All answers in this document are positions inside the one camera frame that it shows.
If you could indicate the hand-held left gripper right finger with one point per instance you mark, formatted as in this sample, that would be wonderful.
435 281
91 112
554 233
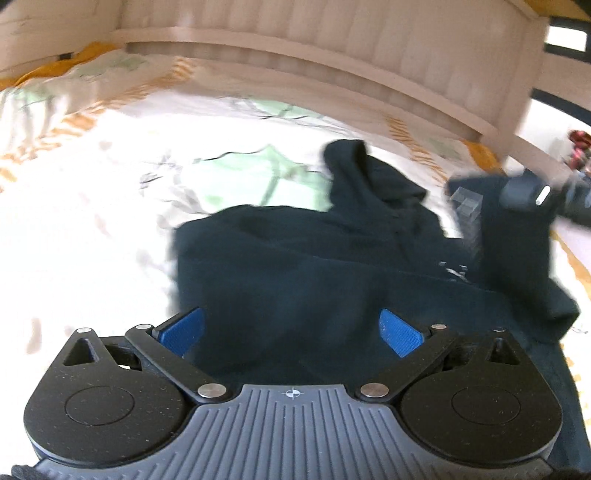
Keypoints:
400 333

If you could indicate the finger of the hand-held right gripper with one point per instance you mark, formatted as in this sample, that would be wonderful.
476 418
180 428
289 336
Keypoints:
464 198

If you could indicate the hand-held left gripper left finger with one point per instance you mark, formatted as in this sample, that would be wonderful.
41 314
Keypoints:
181 328

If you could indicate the dark navy hoodie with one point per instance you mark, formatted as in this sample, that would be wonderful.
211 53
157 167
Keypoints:
295 277

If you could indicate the red patterned item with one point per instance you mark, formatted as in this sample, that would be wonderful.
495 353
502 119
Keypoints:
580 150

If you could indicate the white leaf-print duvet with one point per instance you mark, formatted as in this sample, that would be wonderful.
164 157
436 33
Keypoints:
92 194

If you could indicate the white wooden bed frame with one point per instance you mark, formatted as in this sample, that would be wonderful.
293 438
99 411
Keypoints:
323 32

